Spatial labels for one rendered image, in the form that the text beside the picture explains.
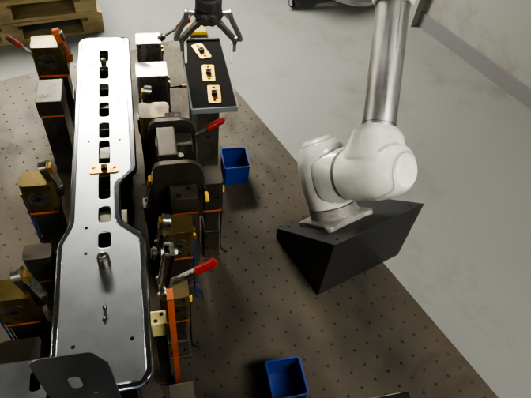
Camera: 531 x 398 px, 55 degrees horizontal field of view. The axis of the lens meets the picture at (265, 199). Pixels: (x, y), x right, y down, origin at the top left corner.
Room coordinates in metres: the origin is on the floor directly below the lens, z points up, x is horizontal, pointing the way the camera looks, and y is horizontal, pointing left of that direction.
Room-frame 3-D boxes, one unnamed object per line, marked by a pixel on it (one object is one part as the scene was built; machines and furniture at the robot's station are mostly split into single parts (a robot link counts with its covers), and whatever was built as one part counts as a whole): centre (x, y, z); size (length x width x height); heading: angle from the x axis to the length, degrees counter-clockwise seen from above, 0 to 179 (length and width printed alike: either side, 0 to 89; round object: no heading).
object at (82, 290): (1.02, 0.50, 1.00); 1.38 x 0.22 x 0.02; 18
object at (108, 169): (1.00, 0.49, 1.01); 0.08 x 0.04 x 0.01; 107
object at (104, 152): (1.08, 0.51, 0.84); 0.12 x 0.05 x 0.29; 108
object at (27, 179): (0.88, 0.65, 0.87); 0.12 x 0.07 x 0.35; 108
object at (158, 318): (0.52, 0.20, 0.88); 0.04 x 0.04 x 0.37; 18
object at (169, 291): (0.51, 0.17, 0.95); 0.03 x 0.01 x 0.50; 18
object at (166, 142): (0.97, 0.26, 0.95); 0.18 x 0.13 x 0.49; 18
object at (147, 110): (1.21, 0.37, 0.89); 0.12 x 0.08 x 0.38; 108
